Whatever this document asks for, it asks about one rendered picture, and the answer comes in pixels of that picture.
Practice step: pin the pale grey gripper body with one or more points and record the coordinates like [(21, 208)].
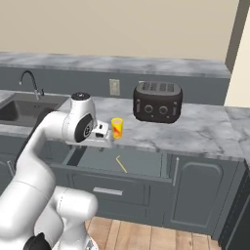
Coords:
[(92, 141)]

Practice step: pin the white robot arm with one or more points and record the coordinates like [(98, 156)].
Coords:
[(31, 182)]

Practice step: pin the yellow straw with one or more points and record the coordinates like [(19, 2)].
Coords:
[(121, 164)]

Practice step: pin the yellow smoothie cup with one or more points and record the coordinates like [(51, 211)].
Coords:
[(116, 128)]

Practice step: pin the grey open drawer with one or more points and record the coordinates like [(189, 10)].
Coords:
[(130, 192)]

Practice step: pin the steel sink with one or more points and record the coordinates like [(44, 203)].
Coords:
[(26, 109)]

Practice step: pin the black toaster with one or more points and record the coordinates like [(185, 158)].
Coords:
[(158, 102)]

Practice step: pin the grey cupboard door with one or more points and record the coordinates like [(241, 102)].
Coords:
[(198, 192), (6, 156)]

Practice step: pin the curved silver tap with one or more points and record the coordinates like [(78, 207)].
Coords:
[(32, 83)]

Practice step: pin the dark dishwasher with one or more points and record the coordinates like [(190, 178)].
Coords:
[(237, 211)]

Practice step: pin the beige wall socket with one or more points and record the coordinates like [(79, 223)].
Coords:
[(114, 87)]

